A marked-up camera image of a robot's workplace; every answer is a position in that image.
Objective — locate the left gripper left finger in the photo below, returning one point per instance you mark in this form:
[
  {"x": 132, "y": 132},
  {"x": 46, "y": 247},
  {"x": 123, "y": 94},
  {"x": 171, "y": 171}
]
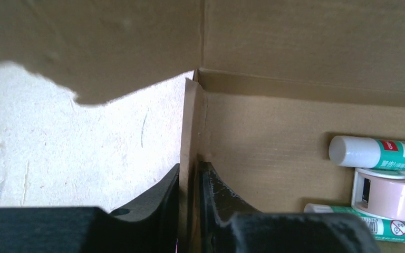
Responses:
[{"x": 148, "y": 223}]

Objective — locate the small green white vial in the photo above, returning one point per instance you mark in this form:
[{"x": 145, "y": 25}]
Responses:
[{"x": 382, "y": 229}]

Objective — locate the pink white small tool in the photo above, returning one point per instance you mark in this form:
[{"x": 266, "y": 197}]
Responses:
[{"x": 379, "y": 193}]

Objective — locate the brown cardboard box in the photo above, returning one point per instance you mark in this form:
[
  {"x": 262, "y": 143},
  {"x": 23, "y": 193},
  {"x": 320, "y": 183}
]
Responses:
[{"x": 274, "y": 82}]

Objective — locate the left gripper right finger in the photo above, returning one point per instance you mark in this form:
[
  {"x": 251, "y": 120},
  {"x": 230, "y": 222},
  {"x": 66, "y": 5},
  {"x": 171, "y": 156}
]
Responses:
[{"x": 229, "y": 224}]

